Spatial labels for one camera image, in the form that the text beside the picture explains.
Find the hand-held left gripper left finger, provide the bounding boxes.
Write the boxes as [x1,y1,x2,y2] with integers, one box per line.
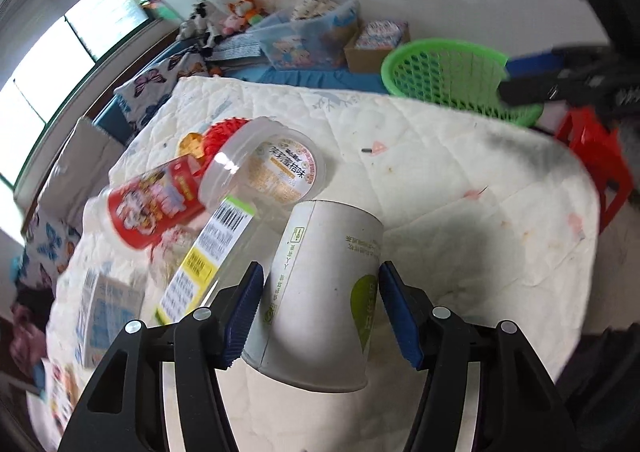
[57,261,265,452]

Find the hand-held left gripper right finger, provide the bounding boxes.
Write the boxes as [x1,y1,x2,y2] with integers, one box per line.
[378,261,583,452]

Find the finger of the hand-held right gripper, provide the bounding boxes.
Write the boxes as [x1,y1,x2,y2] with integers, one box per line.
[497,74,571,106]
[505,47,568,78]

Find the white paper cup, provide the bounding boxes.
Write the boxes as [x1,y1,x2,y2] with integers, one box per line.
[241,199,385,394]

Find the green plastic basket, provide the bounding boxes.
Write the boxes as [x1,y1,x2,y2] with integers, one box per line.
[381,38,546,128]

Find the white and blue milk carton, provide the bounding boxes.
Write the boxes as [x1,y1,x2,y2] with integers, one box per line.
[75,268,146,368]

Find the red cartoon print cup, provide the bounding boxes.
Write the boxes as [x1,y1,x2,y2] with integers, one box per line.
[97,155,213,250]

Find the clear bottle with yellow label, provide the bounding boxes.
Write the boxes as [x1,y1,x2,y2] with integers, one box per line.
[156,197,296,328]

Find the red plastic stool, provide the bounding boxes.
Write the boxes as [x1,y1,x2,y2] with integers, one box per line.
[554,107,635,233]

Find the white quilted blanket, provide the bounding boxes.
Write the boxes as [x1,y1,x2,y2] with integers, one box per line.
[44,74,601,452]

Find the clear plastic lidded container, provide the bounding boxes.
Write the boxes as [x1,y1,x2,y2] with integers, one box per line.
[198,116,326,209]

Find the cardboard box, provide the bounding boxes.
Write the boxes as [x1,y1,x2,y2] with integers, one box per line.
[344,21,411,74]

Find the golden bread piece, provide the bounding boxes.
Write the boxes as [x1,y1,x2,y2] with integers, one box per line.
[178,132,207,158]

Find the red spiky plastic item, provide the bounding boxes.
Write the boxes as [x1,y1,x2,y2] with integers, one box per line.
[202,118,249,159]

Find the cartoon print paper bag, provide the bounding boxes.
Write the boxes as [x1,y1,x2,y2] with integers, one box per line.
[30,357,87,439]

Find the butterfly print pillow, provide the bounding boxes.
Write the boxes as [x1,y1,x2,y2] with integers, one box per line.
[114,49,208,130]
[17,209,83,293]

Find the pink cloth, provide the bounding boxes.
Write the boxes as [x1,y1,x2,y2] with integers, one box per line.
[10,304,48,378]

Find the clear blue storage bin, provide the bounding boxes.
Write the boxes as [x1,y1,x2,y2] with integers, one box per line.
[257,0,361,71]

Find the grey cushion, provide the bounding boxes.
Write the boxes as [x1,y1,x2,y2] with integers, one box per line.
[37,117,126,223]

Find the pink plush toy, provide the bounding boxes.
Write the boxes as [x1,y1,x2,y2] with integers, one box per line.
[222,13,252,34]

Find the black and white cow plush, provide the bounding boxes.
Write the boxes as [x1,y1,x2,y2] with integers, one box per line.
[179,1,225,47]

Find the window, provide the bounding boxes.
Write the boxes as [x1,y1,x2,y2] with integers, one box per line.
[0,0,151,188]

